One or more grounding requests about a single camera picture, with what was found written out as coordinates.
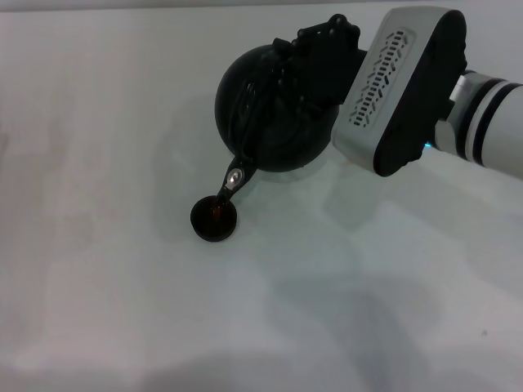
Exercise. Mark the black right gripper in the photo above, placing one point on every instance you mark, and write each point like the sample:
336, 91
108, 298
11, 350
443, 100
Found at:
327, 69

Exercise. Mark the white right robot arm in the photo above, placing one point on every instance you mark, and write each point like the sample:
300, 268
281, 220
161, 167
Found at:
498, 118

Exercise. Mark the small dark teacup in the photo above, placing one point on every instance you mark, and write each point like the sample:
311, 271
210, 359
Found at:
204, 229

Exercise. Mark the silver vented wrist camera box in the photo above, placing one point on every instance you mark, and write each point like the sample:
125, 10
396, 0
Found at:
392, 81

